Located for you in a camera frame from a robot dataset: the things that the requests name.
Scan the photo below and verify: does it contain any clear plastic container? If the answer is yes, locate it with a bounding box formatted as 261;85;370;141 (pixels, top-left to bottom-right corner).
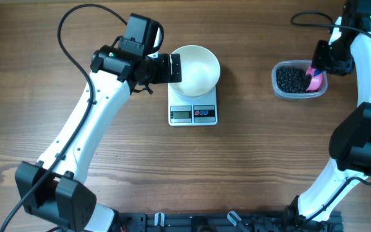
271;60;328;100

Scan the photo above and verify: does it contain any white bowl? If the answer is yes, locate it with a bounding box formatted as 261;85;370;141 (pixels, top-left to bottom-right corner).
168;45;221;98

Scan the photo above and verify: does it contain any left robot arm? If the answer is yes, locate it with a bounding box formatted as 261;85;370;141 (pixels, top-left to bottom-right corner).
15;46;182;231

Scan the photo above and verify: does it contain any black beans pile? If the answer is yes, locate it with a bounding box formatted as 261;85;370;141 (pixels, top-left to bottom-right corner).
276;66;310;93

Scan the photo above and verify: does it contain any pink scoop with blue handle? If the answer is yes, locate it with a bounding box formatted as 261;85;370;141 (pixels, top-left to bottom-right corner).
305;66;323;92

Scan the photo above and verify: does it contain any white digital kitchen scale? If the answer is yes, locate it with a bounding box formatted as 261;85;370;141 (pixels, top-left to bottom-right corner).
168;86;218;126

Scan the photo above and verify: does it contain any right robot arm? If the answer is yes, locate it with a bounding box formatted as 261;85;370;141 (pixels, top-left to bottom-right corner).
281;1;371;231

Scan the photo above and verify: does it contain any black mounting rail base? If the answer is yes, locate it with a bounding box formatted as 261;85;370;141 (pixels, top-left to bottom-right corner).
109;211;344;232

